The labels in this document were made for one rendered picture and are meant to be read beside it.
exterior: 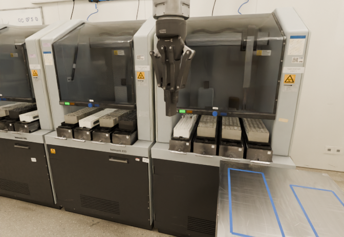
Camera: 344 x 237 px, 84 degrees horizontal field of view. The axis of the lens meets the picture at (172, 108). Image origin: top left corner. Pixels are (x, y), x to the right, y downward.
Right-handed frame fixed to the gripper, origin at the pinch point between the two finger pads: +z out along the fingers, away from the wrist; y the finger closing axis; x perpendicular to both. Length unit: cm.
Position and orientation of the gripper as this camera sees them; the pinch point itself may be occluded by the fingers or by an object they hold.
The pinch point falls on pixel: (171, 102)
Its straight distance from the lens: 51.4
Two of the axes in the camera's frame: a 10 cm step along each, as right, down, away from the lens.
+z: 0.0, 9.7, 2.5
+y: 8.0, 1.5, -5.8
